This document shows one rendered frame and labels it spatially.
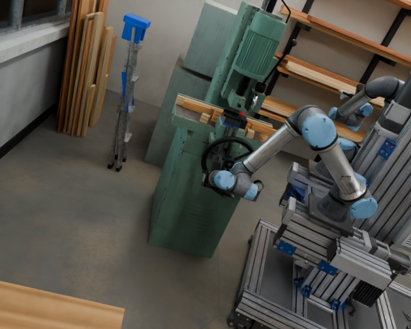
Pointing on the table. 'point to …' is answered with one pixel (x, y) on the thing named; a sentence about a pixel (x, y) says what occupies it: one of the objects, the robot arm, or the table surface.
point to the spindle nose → (243, 85)
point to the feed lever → (273, 70)
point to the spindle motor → (259, 46)
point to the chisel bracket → (235, 100)
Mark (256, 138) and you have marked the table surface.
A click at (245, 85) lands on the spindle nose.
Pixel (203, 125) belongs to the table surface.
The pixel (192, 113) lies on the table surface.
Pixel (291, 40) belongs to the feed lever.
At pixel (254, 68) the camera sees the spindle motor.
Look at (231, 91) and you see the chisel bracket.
